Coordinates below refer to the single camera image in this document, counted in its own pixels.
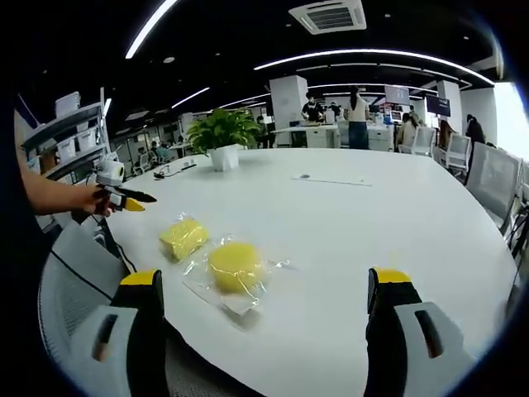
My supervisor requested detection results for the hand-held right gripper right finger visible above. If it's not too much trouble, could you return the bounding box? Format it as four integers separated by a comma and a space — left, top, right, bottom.
365, 266, 476, 397

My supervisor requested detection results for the person's left hand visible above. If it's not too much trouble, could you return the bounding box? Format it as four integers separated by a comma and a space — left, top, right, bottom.
71, 184, 120, 219

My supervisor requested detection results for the stack of white bins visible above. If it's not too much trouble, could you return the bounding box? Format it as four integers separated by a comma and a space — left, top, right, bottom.
55, 91, 82, 117

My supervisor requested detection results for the black cable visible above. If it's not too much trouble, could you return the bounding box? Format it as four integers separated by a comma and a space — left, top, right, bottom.
101, 218, 140, 274

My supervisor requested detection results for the ceiling air conditioner vent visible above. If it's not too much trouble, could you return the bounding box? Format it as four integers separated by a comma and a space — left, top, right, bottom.
288, 0, 368, 36

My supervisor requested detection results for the white office desk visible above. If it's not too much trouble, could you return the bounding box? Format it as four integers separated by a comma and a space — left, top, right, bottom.
270, 123, 396, 151

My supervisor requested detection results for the wall monitor screen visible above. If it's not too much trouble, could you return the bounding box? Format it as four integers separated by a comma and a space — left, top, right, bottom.
426, 95, 452, 117
384, 84, 412, 107

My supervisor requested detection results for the grey mesh office chair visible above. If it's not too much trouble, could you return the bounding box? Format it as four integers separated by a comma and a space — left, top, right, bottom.
37, 222, 260, 397
445, 132, 473, 170
465, 141, 523, 233
412, 125, 438, 157

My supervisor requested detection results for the metal storage shelf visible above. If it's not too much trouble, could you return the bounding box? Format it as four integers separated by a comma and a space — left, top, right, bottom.
16, 86, 115, 183

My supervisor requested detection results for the linear ceiling light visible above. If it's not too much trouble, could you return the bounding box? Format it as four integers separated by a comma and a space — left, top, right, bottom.
170, 86, 212, 110
124, 0, 179, 60
252, 48, 496, 87

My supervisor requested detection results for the round yellow sponge in bag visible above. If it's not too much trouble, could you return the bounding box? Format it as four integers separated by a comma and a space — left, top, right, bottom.
182, 232, 299, 318

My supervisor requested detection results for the round yellow silicone block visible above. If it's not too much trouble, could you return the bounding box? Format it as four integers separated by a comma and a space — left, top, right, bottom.
207, 242, 264, 297

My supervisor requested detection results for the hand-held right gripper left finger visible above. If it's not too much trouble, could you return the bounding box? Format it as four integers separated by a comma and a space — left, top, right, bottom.
68, 268, 170, 397

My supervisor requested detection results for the green plant in white pot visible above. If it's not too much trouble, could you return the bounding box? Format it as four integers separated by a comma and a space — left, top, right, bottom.
186, 108, 263, 172

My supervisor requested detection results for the grey table cable cover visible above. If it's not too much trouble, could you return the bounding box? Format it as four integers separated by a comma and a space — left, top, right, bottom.
290, 173, 374, 189

